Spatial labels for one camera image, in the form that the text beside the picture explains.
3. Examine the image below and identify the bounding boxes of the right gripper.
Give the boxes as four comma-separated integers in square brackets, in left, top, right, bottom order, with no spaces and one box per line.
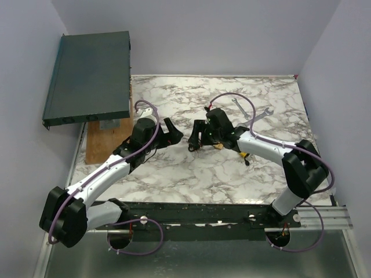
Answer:
[188,119,222,145]

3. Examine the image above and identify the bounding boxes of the brass padlock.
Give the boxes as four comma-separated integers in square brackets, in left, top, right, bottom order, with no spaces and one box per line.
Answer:
[213,143,224,150]

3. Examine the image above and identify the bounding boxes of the orange padlock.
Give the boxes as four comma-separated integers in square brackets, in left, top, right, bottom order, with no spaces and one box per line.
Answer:
[188,144,201,152]

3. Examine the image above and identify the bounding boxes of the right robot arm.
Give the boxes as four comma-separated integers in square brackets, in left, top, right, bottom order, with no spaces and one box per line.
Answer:
[188,108,329,227]

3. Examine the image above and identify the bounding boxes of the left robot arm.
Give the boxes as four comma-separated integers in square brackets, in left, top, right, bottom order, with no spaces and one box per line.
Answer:
[39,118,183,248]

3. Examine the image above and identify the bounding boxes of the small thin wrench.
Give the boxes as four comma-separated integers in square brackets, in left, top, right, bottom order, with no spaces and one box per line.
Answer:
[232,98,250,120]

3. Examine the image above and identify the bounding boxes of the wooden board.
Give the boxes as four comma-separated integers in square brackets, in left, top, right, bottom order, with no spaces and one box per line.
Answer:
[85,93,133,165]

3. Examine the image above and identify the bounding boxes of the large grey wrench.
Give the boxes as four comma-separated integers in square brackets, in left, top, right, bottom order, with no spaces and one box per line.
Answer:
[237,108,274,127]

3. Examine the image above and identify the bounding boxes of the dark green metal box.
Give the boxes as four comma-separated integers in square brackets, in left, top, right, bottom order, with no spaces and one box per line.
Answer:
[42,31,131,129]

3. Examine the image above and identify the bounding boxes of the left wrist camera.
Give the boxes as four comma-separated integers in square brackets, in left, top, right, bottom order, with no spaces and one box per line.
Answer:
[136,107,154,118]

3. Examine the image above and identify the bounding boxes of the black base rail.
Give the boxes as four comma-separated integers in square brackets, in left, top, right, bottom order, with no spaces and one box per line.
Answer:
[88,199,301,242]

